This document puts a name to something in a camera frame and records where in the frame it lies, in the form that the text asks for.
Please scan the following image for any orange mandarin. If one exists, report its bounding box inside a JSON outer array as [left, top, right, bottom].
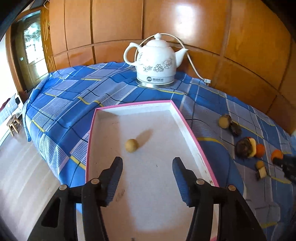
[[271, 149, 283, 162], [255, 144, 265, 159]]

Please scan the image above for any small yellow round fruit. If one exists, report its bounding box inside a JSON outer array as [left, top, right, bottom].
[[255, 160, 265, 171]]

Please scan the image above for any pale yellow fruit slice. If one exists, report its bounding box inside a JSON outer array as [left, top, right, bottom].
[[247, 137, 257, 158]]

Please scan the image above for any dark brown round fruit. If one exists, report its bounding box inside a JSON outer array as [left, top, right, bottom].
[[235, 137, 253, 159]]

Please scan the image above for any small tan round fruit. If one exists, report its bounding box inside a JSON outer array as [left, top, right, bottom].
[[125, 138, 139, 153]]

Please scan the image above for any tan dark cut fruit piece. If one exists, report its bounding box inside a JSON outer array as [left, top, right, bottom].
[[218, 114, 242, 137]]

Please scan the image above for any dark-skinned cut fruit chunk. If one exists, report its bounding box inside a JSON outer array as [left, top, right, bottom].
[[255, 166, 268, 181]]

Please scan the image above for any blue plaid tablecloth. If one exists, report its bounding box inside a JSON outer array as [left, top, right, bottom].
[[22, 62, 295, 240]]

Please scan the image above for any pink-rimmed white tray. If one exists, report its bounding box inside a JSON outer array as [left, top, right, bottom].
[[86, 100, 217, 240]]

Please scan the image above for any small wooden stool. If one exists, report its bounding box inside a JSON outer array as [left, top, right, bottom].
[[6, 114, 21, 137]]

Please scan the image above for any white ceramic electric kettle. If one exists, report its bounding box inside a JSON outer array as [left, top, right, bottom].
[[123, 33, 188, 88]]

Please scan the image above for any wooden framed glass door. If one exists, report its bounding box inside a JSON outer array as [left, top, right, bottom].
[[11, 11, 48, 92]]

